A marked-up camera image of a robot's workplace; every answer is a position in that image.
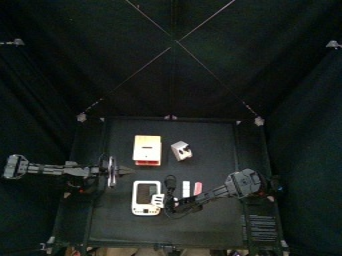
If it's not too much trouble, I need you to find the white rice toy sushi roll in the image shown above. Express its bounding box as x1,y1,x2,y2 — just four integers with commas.
181,180,193,199

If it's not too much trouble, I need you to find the red topped toy nigiri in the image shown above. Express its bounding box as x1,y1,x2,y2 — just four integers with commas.
193,181,205,197

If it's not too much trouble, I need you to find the white handheld device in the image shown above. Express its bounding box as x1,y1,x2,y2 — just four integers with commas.
130,180,164,217

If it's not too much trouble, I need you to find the wooden box red drawer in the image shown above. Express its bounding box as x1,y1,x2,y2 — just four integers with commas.
131,134,164,167

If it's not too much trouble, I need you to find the white toy knife block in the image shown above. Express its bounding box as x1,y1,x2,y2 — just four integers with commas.
170,140,194,162

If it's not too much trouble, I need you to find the black panel white text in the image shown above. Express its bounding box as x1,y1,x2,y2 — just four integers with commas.
246,213,281,248

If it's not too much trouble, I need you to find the black cable loop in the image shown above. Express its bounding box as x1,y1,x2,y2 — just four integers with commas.
165,207,204,220

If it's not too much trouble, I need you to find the thin diagonal brace wire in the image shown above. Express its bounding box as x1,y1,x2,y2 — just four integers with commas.
123,0,261,118
81,0,237,116

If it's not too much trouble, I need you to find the grey vertical frame pole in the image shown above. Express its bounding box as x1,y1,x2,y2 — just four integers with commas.
169,0,177,118

